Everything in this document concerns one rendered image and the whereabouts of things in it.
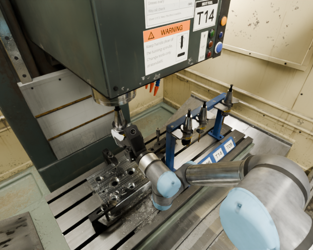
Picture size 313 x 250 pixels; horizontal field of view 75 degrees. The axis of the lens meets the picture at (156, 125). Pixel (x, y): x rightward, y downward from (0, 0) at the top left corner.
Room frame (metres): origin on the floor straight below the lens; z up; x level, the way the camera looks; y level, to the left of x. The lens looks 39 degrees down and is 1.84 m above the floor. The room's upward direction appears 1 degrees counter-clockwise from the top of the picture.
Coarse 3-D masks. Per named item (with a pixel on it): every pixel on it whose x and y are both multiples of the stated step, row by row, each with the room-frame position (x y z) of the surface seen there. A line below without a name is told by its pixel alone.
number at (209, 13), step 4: (204, 8) 0.61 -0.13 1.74; (208, 8) 0.63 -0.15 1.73; (212, 8) 0.64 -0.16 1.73; (204, 12) 0.62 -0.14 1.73; (208, 12) 0.63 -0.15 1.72; (212, 12) 0.64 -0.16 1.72; (204, 16) 0.62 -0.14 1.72; (208, 16) 0.63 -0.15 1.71; (212, 16) 0.64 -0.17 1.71; (204, 20) 0.62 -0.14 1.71; (208, 20) 0.63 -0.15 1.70; (212, 20) 0.64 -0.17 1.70; (204, 24) 0.62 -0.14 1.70
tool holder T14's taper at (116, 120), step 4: (120, 108) 0.65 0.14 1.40; (116, 112) 0.63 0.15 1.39; (120, 112) 0.64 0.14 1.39; (116, 116) 0.63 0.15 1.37; (120, 116) 0.63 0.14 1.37; (116, 120) 0.63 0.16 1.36; (120, 120) 0.63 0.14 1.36; (124, 120) 0.64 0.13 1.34; (116, 124) 0.62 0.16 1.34; (120, 124) 0.62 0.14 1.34; (124, 124) 0.63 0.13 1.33
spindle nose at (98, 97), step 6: (90, 90) 0.61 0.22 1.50; (96, 96) 0.58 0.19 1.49; (102, 96) 0.57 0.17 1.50; (120, 96) 0.57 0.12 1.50; (126, 96) 0.58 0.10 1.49; (132, 96) 0.60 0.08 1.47; (96, 102) 0.59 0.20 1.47; (102, 102) 0.57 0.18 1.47; (108, 102) 0.56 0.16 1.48; (114, 102) 0.57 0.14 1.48; (120, 102) 0.57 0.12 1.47; (126, 102) 0.58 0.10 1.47
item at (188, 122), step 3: (186, 117) 0.72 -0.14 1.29; (189, 117) 0.72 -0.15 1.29; (186, 120) 0.72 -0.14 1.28; (189, 120) 0.72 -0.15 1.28; (186, 123) 0.72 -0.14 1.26; (189, 123) 0.71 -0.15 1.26; (183, 126) 0.73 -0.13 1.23; (186, 126) 0.71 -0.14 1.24; (189, 126) 0.71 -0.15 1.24; (186, 129) 0.71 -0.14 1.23; (189, 129) 0.71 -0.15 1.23
